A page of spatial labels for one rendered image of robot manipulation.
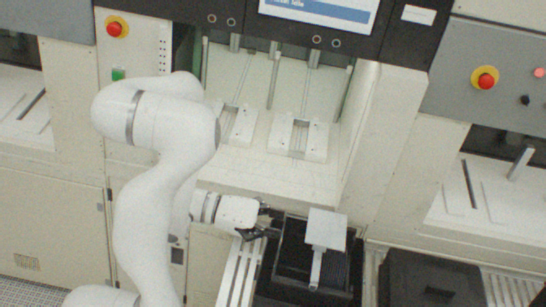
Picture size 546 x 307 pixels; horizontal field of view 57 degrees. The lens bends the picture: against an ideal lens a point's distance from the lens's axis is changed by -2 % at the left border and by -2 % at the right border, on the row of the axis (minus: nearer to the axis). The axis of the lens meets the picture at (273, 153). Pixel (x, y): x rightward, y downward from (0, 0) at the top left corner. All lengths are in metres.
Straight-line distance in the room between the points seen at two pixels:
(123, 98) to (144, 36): 0.56
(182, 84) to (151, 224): 0.27
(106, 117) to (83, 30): 0.62
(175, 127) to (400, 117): 0.71
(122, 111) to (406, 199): 1.02
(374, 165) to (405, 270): 0.33
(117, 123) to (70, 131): 0.84
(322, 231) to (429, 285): 0.40
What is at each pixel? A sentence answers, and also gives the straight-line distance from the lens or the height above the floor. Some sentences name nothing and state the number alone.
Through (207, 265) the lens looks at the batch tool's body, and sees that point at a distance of 1.99.
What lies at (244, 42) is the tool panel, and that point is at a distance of 2.39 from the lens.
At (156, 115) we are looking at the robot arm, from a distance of 0.87.
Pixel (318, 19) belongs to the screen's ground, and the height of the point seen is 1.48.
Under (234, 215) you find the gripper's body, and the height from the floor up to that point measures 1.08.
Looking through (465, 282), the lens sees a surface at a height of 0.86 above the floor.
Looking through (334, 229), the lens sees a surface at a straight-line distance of 1.30.
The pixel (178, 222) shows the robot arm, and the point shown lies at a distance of 1.22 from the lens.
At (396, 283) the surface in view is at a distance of 1.55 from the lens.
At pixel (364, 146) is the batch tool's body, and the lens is 1.44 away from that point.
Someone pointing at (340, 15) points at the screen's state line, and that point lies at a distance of 1.30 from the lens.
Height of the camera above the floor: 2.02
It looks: 40 degrees down
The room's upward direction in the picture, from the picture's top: 11 degrees clockwise
